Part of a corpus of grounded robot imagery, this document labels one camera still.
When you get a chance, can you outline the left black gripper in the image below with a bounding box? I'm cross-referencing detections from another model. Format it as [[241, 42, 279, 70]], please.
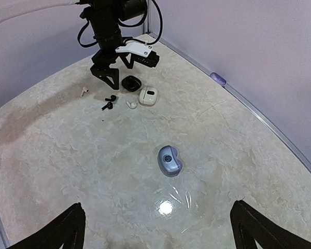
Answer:
[[90, 50, 134, 90]]

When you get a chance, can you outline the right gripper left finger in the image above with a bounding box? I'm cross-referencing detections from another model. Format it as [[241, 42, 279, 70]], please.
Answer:
[[10, 203, 86, 248]]

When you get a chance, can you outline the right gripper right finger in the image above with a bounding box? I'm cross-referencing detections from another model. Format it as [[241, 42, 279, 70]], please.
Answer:
[[230, 200, 311, 248]]

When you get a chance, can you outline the purple earbud charging case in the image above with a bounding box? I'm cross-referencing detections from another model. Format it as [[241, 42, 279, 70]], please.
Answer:
[[157, 145, 183, 177]]

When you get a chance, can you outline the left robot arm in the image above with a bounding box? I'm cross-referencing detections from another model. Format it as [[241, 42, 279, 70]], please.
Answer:
[[0, 1, 146, 105]]

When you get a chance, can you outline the black earbud case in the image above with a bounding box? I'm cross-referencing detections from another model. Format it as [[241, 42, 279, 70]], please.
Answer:
[[121, 75, 142, 92]]

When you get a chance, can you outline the white earbud case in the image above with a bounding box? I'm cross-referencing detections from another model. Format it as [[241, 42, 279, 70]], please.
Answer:
[[138, 86, 158, 106]]

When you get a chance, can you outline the black earbud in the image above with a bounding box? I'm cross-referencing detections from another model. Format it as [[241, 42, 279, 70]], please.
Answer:
[[105, 95, 117, 102], [102, 102, 114, 111]]

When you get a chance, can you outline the white earbud far left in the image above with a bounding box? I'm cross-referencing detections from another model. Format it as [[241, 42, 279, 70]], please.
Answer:
[[80, 87, 89, 97]]

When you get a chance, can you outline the white earbud near cases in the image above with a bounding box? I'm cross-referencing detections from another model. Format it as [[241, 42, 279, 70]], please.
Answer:
[[126, 101, 137, 109]]

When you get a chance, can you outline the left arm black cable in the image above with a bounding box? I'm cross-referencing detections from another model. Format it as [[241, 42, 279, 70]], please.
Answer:
[[76, 0, 163, 49]]

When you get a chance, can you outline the left aluminium corner post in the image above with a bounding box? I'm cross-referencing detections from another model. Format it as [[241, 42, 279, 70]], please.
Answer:
[[142, 0, 157, 34]]

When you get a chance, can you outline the purple sticker on wall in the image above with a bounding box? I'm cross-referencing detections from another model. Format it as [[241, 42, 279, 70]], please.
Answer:
[[210, 72, 227, 87]]

